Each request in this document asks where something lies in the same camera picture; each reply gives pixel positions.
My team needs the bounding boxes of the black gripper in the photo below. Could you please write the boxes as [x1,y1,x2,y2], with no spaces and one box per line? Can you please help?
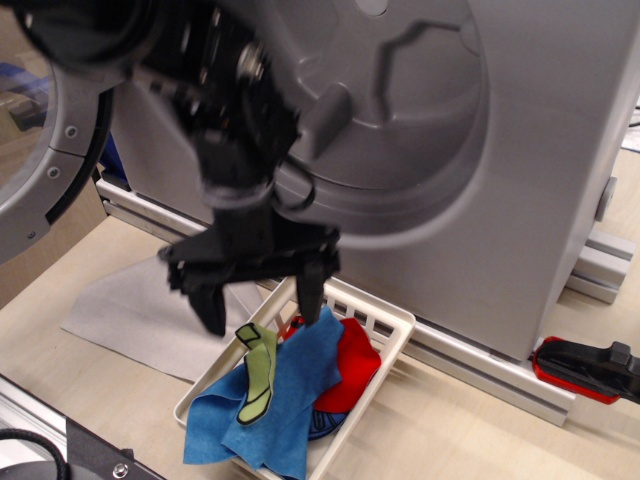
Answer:
[158,203,340,336]

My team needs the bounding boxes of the green felt sock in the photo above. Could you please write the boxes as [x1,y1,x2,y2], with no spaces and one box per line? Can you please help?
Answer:
[236,323,278,426]

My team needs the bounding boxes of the blue felt cloth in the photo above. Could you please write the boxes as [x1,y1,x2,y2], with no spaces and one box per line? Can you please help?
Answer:
[183,307,344,479]

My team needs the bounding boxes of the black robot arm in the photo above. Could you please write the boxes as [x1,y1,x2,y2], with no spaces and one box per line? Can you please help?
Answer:
[1,1,339,335]

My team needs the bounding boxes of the grey toy washing machine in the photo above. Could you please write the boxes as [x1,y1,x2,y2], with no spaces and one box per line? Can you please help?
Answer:
[102,0,640,362]

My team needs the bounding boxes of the grey round machine door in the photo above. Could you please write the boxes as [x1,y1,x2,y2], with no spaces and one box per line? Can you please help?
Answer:
[1,1,149,262]

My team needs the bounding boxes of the red striped felt piece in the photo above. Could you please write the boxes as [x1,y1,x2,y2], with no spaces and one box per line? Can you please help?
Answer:
[283,316,305,340]

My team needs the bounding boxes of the red felt cloth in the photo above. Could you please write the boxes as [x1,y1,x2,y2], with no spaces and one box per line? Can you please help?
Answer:
[314,318,382,414]

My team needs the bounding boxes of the grey felt cloth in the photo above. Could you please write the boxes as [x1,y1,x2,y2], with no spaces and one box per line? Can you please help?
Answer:
[61,257,263,381]

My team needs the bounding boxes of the blue felt jeans piece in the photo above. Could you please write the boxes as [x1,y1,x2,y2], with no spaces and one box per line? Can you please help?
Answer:
[308,410,348,441]

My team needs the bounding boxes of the red black clamp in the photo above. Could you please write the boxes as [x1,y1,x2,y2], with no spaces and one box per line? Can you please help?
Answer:
[532,337,639,405]

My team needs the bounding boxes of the aluminium frame with black bracket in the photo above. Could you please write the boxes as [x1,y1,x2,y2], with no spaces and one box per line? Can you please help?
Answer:
[1,376,160,479]

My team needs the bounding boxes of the black braided cable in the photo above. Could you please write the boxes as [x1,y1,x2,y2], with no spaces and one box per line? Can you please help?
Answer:
[0,425,79,480]

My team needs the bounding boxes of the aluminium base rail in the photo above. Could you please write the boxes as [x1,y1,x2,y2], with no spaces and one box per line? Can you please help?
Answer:
[97,179,639,426]

